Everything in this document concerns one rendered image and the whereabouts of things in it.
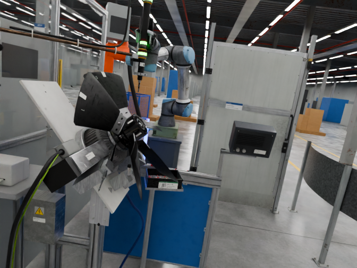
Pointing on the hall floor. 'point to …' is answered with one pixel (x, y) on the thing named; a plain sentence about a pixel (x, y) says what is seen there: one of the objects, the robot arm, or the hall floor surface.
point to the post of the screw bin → (147, 228)
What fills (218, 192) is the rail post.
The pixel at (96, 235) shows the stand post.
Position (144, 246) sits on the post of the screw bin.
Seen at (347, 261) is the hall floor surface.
